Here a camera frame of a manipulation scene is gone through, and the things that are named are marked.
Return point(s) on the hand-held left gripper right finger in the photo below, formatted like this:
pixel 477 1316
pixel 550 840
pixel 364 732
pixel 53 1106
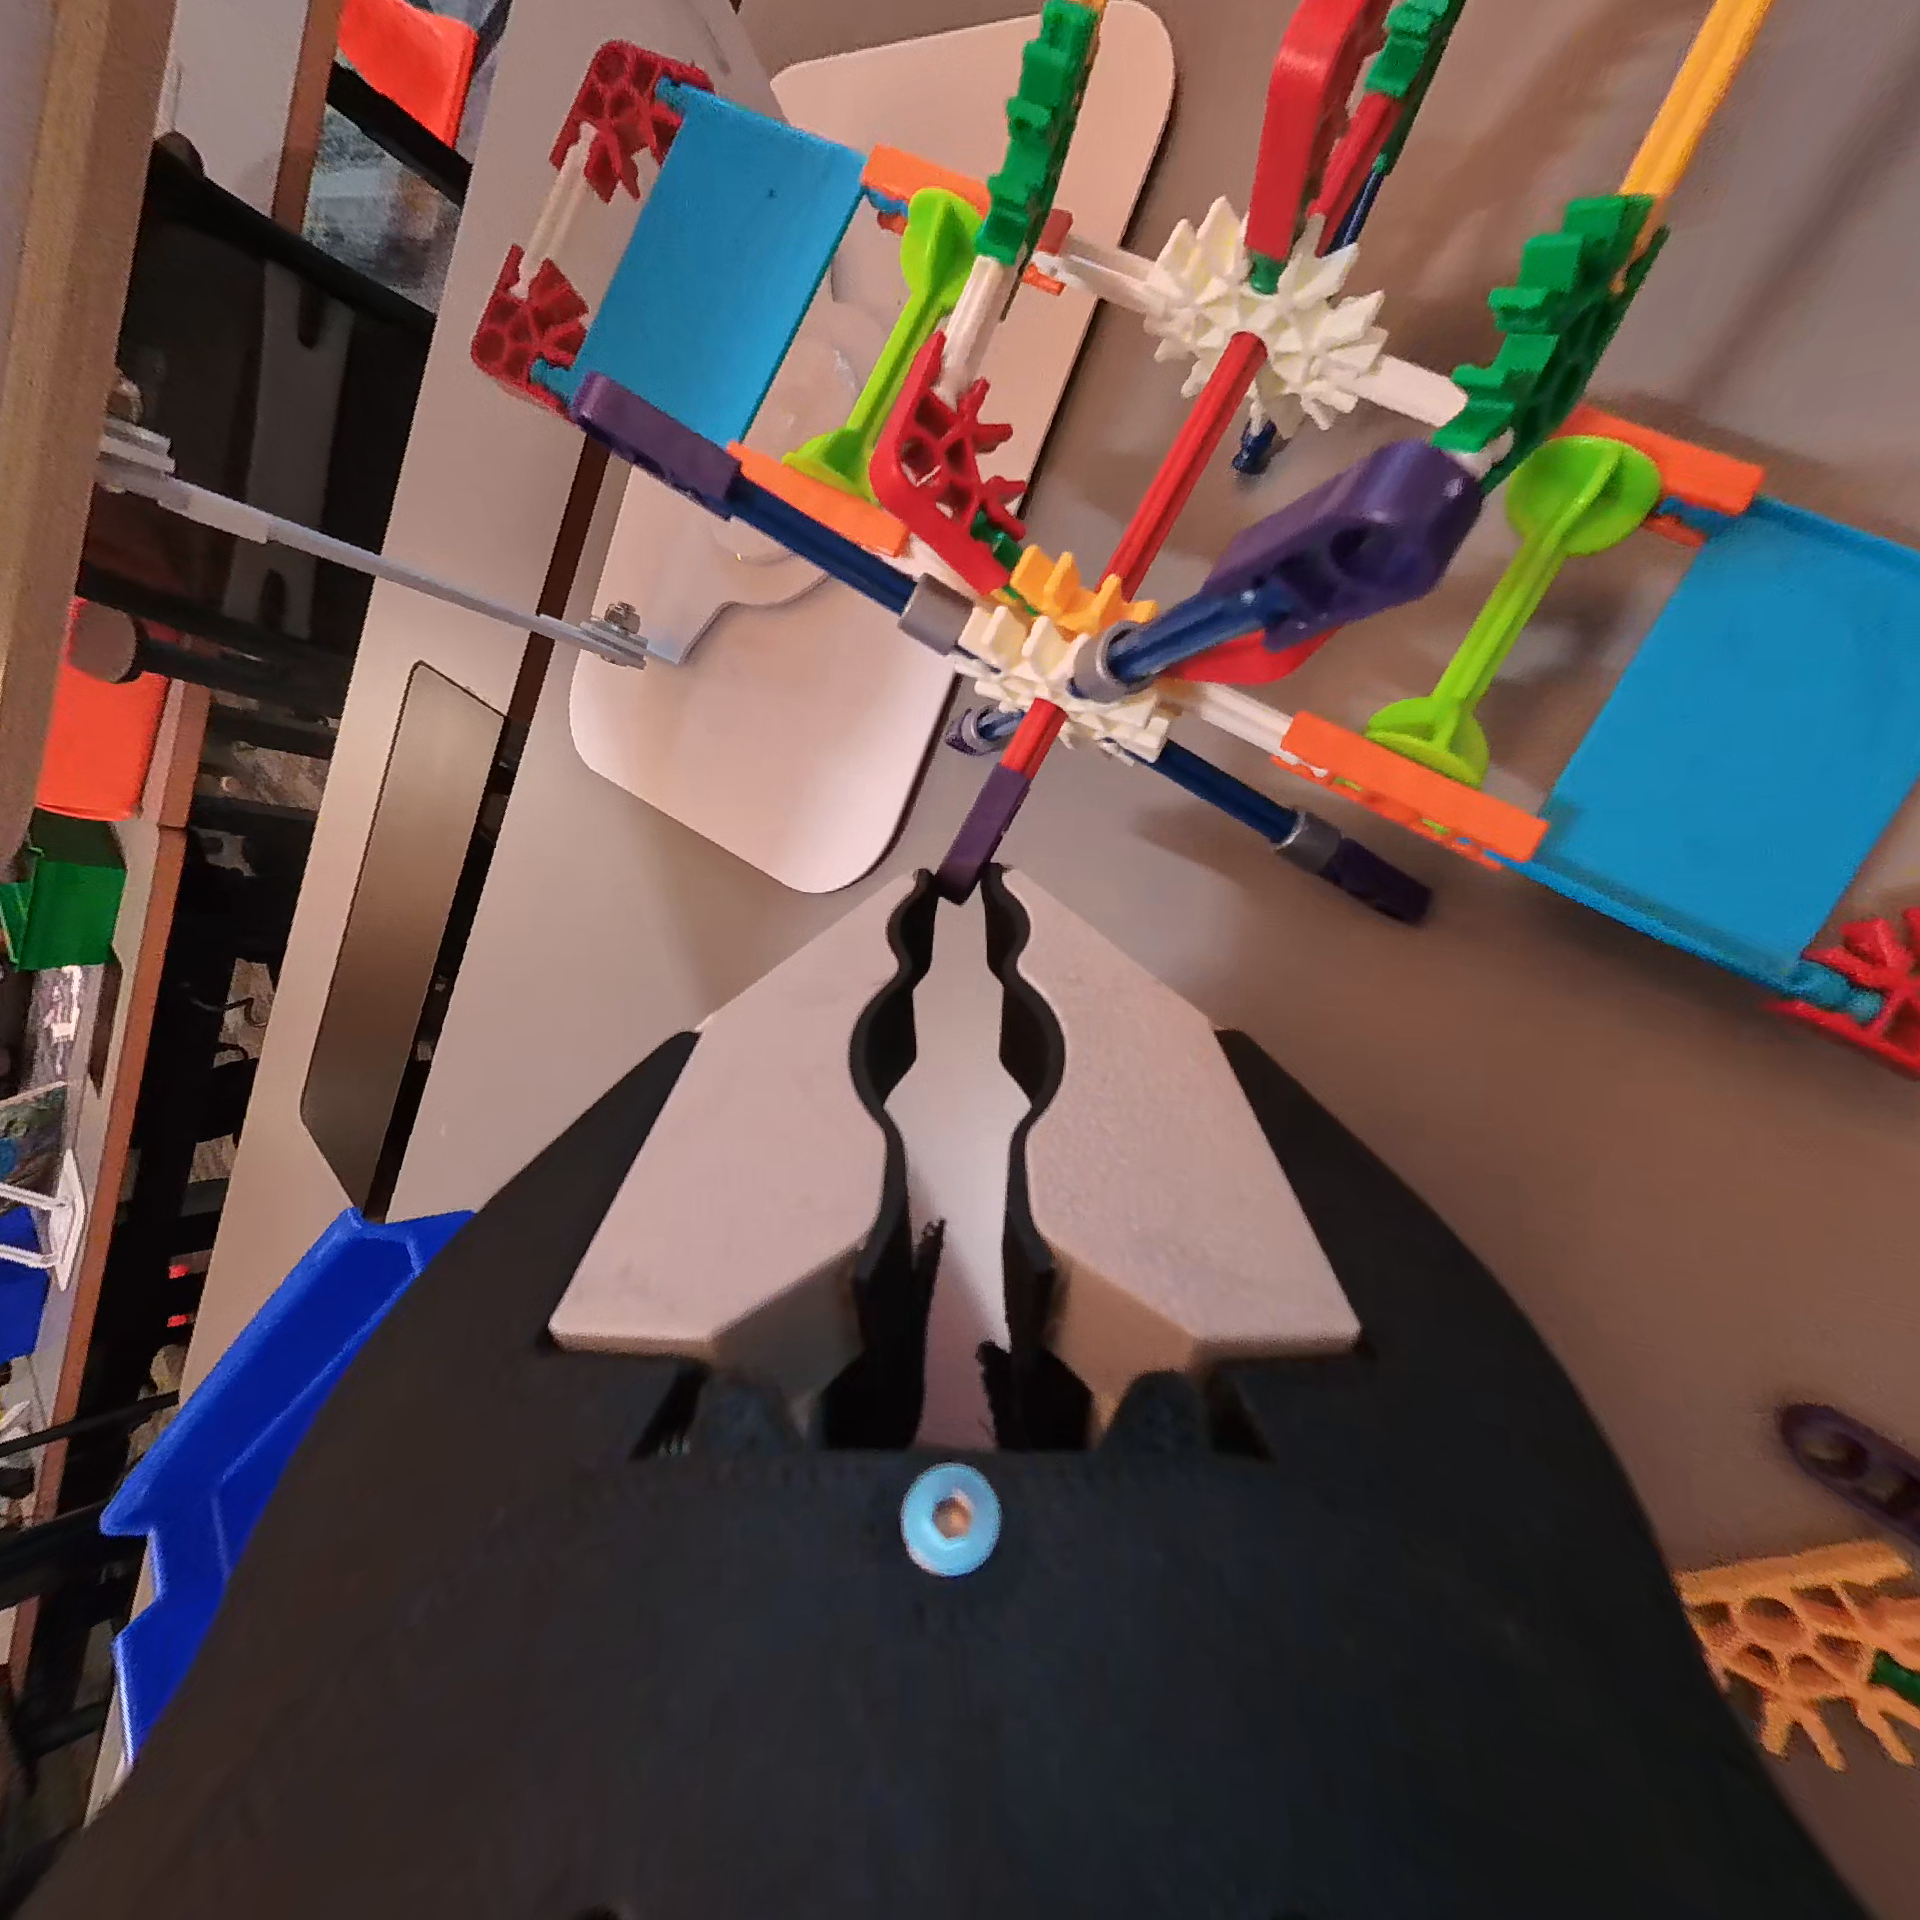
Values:
pixel 1185 1186

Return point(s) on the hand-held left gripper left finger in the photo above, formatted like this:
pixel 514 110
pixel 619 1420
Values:
pixel 721 1186

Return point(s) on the colourful construction toy airplane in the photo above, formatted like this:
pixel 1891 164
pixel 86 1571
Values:
pixel 1724 750

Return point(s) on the white metal stand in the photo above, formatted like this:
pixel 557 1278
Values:
pixel 779 750

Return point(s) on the green plastic box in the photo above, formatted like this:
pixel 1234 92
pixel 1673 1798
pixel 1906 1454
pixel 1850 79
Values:
pixel 60 908

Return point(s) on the small purple toy piece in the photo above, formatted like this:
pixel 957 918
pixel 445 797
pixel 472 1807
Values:
pixel 1852 1464

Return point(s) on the yellow connector with green rod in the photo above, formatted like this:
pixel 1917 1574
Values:
pixel 1798 1636

